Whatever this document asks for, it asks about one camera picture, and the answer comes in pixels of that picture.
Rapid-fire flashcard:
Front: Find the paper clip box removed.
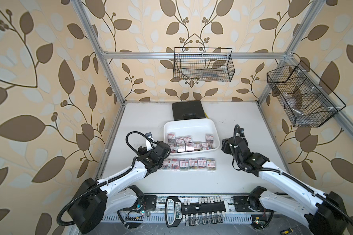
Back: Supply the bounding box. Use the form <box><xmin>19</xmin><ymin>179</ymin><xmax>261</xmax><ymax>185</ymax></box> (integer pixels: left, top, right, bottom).
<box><xmin>179</xmin><ymin>159</ymin><xmax>189</xmax><ymax>171</ymax></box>
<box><xmin>198</xmin><ymin>158</ymin><xmax>207</xmax><ymax>170</ymax></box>
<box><xmin>161</xmin><ymin>160</ymin><xmax>171</xmax><ymax>170</ymax></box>
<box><xmin>206</xmin><ymin>158</ymin><xmax>217</xmax><ymax>172</ymax></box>
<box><xmin>188</xmin><ymin>158</ymin><xmax>198</xmax><ymax>170</ymax></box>
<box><xmin>171</xmin><ymin>158</ymin><xmax>180</xmax><ymax>170</ymax></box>

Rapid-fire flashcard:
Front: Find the white plastic storage tray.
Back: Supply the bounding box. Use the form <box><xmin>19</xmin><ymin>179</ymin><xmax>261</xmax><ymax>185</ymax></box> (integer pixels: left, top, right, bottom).
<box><xmin>163</xmin><ymin>118</ymin><xmax>221</xmax><ymax>157</ymax></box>

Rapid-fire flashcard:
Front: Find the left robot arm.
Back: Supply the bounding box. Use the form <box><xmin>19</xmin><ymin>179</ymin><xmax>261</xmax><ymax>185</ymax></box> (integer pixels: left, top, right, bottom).
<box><xmin>56</xmin><ymin>131</ymin><xmax>171</xmax><ymax>235</ymax></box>

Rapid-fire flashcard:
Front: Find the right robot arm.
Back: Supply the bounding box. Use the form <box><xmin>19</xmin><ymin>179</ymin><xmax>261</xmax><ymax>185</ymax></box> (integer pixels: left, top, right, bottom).
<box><xmin>222</xmin><ymin>136</ymin><xmax>353</xmax><ymax>235</ymax></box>

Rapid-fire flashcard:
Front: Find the black socket set holder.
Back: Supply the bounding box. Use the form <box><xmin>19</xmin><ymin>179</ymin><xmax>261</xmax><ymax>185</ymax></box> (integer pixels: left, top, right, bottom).
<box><xmin>164</xmin><ymin>196</ymin><xmax>229</xmax><ymax>228</ymax></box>

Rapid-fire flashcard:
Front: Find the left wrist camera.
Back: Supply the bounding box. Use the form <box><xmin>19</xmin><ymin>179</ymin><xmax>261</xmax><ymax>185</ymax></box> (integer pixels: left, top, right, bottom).
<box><xmin>145</xmin><ymin>132</ymin><xmax>154</xmax><ymax>141</ymax></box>

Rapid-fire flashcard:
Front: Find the black wire basket right wall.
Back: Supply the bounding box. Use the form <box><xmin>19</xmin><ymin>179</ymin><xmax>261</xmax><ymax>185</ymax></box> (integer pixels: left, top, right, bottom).
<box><xmin>267</xmin><ymin>61</ymin><xmax>346</xmax><ymax>128</ymax></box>

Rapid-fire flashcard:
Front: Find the black wire basket wall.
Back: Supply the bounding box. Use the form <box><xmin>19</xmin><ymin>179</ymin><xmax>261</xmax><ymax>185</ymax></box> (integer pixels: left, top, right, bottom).
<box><xmin>173</xmin><ymin>47</ymin><xmax>235</xmax><ymax>83</ymax></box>
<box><xmin>267</xmin><ymin>61</ymin><xmax>346</xmax><ymax>128</ymax></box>

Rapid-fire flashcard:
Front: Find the black wire basket back wall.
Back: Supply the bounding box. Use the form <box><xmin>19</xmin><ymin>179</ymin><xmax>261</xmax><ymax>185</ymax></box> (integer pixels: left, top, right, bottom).
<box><xmin>173</xmin><ymin>47</ymin><xmax>235</xmax><ymax>83</ymax></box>

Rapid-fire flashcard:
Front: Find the yellow handled screwdriver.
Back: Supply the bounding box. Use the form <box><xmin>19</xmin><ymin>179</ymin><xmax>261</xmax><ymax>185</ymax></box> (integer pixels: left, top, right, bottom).
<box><xmin>279</xmin><ymin>226</ymin><xmax>298</xmax><ymax>235</ymax></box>

